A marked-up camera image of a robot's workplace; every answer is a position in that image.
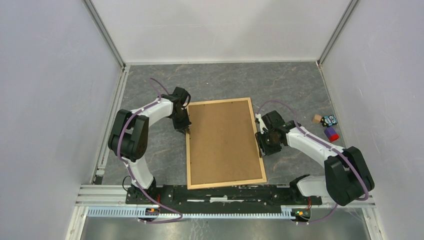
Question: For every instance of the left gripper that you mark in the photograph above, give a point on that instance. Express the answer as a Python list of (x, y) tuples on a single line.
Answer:
[(181, 128)]

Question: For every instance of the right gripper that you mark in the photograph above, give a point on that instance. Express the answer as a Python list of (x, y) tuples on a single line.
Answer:
[(263, 149)]

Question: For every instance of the brown backing board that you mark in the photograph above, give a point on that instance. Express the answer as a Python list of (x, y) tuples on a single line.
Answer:
[(223, 142)]

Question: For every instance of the wooden picture frame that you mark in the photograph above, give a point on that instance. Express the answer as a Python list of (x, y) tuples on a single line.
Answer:
[(225, 184)]

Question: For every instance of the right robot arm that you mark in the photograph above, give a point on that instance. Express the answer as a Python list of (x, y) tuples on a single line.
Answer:
[(346, 177)]

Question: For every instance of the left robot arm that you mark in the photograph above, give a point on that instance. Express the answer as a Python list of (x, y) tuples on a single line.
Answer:
[(129, 135)]

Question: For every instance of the small wooden cube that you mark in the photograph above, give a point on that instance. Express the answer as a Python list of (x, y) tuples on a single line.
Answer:
[(317, 119)]

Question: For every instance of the red purple block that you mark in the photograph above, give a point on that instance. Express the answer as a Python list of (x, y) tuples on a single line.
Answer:
[(331, 134)]

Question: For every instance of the black blue toy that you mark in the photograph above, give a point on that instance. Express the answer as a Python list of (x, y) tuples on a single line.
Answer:
[(328, 121)]

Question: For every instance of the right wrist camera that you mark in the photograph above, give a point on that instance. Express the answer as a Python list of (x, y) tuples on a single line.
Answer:
[(262, 126)]

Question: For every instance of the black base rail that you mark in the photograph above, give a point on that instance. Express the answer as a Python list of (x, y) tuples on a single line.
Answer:
[(180, 200)]

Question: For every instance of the white slotted cable duct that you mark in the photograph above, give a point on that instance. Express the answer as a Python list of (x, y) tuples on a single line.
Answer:
[(158, 214)]

